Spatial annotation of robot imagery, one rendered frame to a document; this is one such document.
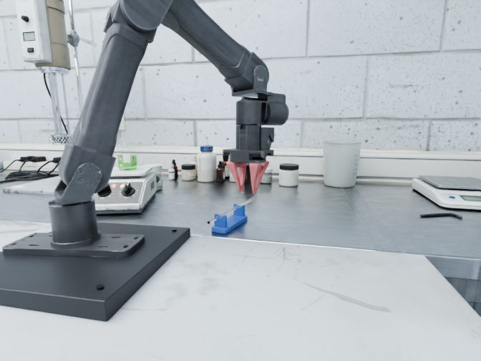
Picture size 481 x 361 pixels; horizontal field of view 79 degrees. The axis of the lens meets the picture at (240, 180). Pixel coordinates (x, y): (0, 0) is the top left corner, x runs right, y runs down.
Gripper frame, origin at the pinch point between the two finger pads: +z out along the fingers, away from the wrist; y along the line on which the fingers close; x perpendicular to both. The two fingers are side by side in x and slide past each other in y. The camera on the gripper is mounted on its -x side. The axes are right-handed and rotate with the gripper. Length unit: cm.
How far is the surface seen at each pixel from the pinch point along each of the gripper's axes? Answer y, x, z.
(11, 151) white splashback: 132, -14, -2
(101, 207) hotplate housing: 30.2, 15.9, 4.6
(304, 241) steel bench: -16.1, 9.0, 6.6
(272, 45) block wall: 15, -50, -45
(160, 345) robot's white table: -10.4, 40.5, 7.4
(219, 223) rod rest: 0.3, 12.1, 4.7
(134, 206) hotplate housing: 23.8, 11.7, 4.5
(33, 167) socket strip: 113, -13, 4
